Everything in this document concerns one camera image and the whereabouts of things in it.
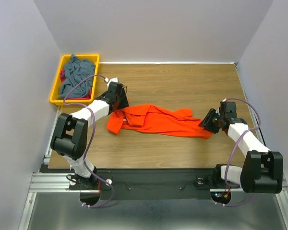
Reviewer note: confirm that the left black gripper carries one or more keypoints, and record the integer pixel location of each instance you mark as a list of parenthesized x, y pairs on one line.
[(124, 103)]

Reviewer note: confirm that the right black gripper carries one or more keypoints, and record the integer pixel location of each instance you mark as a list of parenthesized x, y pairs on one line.
[(206, 122)]

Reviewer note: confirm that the orange polo shirt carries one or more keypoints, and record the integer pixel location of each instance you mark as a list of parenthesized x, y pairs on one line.
[(149, 118)]

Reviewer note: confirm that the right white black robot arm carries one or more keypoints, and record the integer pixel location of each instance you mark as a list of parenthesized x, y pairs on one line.
[(262, 170)]

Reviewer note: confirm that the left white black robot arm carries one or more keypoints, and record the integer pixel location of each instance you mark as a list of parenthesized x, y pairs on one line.
[(69, 138)]

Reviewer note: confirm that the grey t shirt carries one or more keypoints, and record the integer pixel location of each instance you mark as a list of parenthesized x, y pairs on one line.
[(76, 69)]

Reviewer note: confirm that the yellow plastic bin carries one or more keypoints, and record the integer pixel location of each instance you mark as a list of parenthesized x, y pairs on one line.
[(95, 58)]

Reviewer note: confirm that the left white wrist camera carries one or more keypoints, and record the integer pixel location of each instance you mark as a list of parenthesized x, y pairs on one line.
[(107, 80)]

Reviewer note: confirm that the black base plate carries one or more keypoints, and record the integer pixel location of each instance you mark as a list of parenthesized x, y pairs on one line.
[(111, 195)]

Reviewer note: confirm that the left aluminium side rail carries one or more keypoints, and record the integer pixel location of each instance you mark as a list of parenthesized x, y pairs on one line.
[(48, 151)]

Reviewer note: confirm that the aluminium frame rail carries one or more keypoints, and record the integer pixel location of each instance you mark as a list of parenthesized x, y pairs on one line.
[(133, 180)]

